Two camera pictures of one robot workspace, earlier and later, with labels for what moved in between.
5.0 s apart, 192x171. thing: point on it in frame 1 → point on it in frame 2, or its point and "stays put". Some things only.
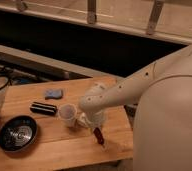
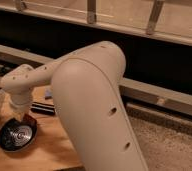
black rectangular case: [43, 108] stays put
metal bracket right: [154, 17] stays put
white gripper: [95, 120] → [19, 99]
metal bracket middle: [91, 11] stays put
